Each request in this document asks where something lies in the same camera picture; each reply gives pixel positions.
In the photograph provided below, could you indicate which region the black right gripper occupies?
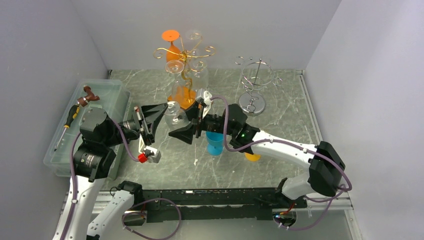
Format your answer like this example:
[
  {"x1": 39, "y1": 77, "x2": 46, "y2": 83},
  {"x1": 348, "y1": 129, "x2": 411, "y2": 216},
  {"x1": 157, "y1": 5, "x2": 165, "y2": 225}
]
[{"x1": 169, "y1": 100, "x2": 236, "y2": 144}]

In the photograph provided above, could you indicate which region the clear wine glass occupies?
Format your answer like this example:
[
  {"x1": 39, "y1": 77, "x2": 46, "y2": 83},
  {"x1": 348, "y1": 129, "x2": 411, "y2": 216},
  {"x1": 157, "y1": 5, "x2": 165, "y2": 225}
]
[{"x1": 185, "y1": 29, "x2": 203, "y2": 57}]

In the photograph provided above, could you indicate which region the clear tall glass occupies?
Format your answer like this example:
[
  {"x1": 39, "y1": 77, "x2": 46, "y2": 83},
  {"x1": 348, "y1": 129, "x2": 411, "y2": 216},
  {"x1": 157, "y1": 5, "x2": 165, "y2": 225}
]
[{"x1": 164, "y1": 101, "x2": 189, "y2": 131}]

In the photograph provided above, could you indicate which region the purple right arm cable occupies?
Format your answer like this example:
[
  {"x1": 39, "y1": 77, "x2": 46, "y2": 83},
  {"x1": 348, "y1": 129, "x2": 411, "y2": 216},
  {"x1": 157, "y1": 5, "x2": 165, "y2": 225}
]
[{"x1": 210, "y1": 96, "x2": 353, "y2": 232}]

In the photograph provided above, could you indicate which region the yellow plastic goblet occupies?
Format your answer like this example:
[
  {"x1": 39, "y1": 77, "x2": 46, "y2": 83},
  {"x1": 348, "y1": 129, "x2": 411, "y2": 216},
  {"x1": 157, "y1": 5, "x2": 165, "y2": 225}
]
[{"x1": 244, "y1": 152, "x2": 261, "y2": 162}]

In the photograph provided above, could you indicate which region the clear plastic storage box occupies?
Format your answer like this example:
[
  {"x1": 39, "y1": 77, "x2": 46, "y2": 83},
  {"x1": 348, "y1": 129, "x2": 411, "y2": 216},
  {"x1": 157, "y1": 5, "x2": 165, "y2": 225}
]
[{"x1": 43, "y1": 78, "x2": 133, "y2": 179}]

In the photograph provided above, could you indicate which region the black yellow screwdriver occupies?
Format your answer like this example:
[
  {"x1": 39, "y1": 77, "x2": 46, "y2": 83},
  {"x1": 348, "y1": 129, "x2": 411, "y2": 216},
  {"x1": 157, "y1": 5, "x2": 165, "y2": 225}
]
[{"x1": 53, "y1": 103, "x2": 81, "y2": 152}]

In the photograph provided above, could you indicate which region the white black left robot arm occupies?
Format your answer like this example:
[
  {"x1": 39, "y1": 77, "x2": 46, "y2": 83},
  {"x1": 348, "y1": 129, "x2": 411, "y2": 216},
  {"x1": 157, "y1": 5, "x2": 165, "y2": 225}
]
[{"x1": 53, "y1": 103, "x2": 168, "y2": 240}]

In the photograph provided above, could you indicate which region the chrome wire glass rack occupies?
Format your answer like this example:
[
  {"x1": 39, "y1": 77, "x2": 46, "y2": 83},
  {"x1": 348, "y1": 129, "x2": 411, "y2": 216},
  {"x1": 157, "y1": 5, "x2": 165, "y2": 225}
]
[{"x1": 234, "y1": 56, "x2": 283, "y2": 116}]

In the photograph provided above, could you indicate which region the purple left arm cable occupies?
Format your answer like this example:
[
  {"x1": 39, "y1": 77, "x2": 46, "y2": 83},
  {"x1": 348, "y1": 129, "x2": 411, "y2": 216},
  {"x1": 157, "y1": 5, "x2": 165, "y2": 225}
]
[{"x1": 58, "y1": 120, "x2": 182, "y2": 240}]

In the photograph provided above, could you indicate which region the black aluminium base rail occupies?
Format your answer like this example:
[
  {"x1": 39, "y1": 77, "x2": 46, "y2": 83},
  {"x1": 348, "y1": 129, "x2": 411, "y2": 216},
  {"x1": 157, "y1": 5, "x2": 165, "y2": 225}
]
[{"x1": 61, "y1": 187, "x2": 352, "y2": 228}]

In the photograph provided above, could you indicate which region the blue plastic goblet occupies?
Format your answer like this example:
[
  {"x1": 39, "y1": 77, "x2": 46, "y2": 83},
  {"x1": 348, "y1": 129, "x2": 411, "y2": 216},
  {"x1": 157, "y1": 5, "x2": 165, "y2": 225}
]
[{"x1": 206, "y1": 131, "x2": 224, "y2": 156}]

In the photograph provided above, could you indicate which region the orange plastic goblet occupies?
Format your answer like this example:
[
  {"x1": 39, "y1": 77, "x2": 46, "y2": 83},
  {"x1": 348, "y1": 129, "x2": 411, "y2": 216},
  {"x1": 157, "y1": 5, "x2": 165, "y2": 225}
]
[{"x1": 161, "y1": 29, "x2": 181, "y2": 62}]

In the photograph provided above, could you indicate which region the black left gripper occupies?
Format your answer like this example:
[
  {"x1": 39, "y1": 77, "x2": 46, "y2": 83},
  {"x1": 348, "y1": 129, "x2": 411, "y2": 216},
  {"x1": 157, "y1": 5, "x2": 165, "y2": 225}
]
[{"x1": 103, "y1": 101, "x2": 168, "y2": 147}]

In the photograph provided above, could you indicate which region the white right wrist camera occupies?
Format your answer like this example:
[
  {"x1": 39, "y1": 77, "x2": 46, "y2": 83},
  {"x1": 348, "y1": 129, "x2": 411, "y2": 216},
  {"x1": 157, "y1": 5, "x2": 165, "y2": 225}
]
[{"x1": 195, "y1": 88, "x2": 213, "y2": 118}]

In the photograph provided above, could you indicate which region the clear small glass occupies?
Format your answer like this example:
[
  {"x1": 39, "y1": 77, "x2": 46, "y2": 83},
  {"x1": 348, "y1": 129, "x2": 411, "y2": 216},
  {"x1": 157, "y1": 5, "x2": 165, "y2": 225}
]
[{"x1": 190, "y1": 58, "x2": 209, "y2": 90}]

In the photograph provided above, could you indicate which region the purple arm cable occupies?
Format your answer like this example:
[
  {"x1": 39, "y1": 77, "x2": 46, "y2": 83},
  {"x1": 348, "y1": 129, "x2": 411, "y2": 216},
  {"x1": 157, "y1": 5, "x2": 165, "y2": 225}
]
[
  {"x1": 210, "y1": 96, "x2": 353, "y2": 232},
  {"x1": 58, "y1": 120, "x2": 182, "y2": 240}
]

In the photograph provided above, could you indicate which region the clear pink tinted glass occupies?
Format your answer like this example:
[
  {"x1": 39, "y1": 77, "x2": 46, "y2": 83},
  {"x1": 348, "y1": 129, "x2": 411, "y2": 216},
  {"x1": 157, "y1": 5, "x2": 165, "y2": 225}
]
[{"x1": 165, "y1": 59, "x2": 193, "y2": 106}]

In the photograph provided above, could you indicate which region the gold wire glass rack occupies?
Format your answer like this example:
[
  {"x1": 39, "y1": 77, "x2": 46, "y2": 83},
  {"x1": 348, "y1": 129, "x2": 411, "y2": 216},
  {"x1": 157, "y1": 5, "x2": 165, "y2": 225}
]
[{"x1": 153, "y1": 34, "x2": 216, "y2": 110}]

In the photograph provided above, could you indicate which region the brown bronze faucet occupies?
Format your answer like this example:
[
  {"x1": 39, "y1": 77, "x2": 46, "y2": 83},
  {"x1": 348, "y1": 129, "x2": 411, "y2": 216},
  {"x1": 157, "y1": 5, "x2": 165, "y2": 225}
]
[{"x1": 76, "y1": 85, "x2": 100, "y2": 107}]

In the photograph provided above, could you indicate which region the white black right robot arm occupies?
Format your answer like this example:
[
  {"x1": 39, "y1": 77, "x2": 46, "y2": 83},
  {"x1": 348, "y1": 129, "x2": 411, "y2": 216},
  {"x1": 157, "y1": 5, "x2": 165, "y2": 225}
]
[{"x1": 168, "y1": 103, "x2": 349, "y2": 208}]

